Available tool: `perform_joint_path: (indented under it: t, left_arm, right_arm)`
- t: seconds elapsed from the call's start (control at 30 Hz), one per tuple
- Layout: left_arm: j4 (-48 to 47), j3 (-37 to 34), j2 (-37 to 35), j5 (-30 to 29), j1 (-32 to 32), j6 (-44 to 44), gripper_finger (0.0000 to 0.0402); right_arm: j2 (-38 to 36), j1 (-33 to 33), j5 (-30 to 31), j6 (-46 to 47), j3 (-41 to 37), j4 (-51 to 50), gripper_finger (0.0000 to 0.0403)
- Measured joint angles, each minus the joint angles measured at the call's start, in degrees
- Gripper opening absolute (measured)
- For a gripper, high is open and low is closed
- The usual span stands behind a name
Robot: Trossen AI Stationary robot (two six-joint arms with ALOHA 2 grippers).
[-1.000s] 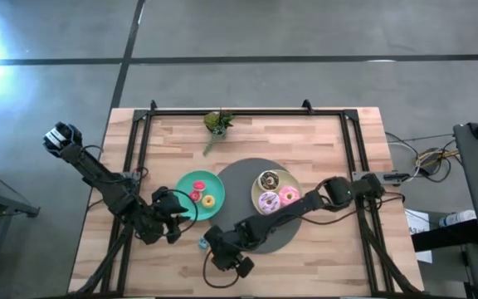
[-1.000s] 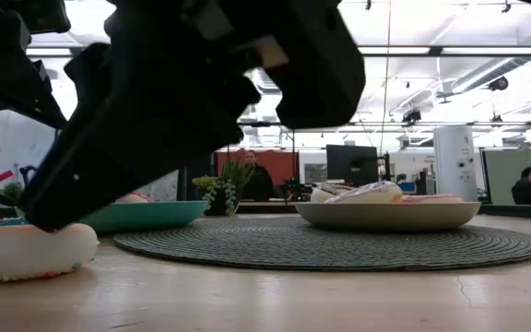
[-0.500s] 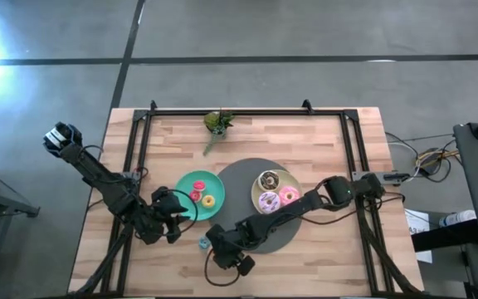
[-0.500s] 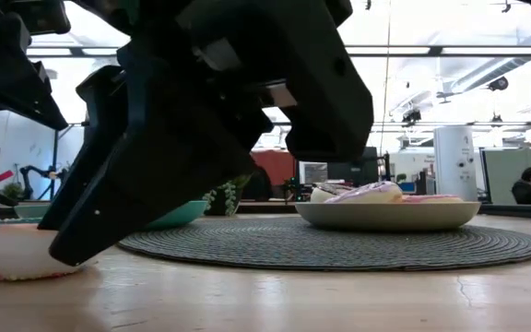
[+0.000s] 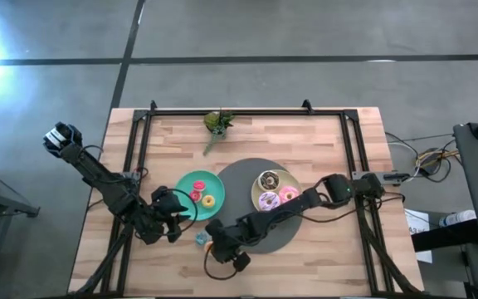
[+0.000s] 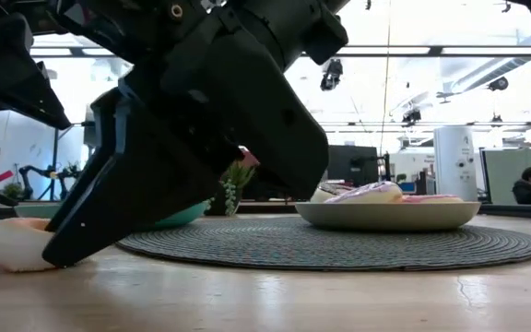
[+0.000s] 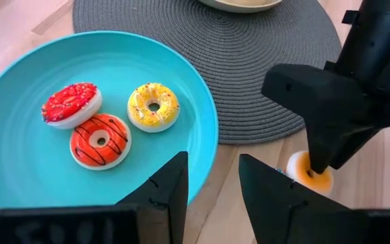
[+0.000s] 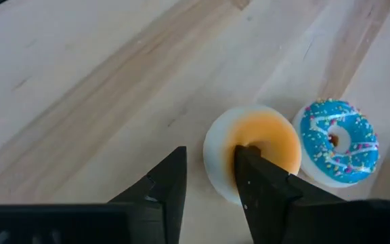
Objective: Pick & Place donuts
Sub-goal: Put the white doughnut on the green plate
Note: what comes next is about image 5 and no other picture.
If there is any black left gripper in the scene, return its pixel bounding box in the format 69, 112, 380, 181
150, 185, 192, 228

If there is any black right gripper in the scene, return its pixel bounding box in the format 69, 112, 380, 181
204, 218, 247, 264

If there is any teal round plate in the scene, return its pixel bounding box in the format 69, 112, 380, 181
175, 169, 227, 222

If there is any large lilac frosted donut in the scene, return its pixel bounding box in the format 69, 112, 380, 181
257, 191, 282, 213

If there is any large chocolate frosted donut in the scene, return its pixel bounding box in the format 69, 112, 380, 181
257, 169, 281, 193

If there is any large pink frosted donut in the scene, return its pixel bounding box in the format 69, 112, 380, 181
278, 185, 301, 204

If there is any grey round mat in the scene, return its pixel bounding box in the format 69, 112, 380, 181
215, 157, 305, 255

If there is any beige round plate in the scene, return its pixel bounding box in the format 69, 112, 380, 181
250, 169, 305, 213

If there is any small green potted plant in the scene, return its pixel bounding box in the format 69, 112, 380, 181
203, 108, 236, 139

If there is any white paper sheet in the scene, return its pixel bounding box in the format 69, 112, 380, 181
404, 208, 434, 265

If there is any black beam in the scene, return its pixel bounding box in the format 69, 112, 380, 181
411, 218, 478, 253

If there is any white bottle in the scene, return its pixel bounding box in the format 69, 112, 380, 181
438, 209, 477, 228

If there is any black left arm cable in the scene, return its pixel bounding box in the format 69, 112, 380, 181
133, 165, 199, 240

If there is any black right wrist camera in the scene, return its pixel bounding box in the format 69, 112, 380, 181
232, 251, 252, 273

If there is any black metal table frame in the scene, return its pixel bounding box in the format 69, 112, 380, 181
71, 99, 427, 298

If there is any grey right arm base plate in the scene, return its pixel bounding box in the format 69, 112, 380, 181
351, 170, 411, 184

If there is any bundle of floor cables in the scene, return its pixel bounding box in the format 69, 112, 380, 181
386, 131, 461, 184

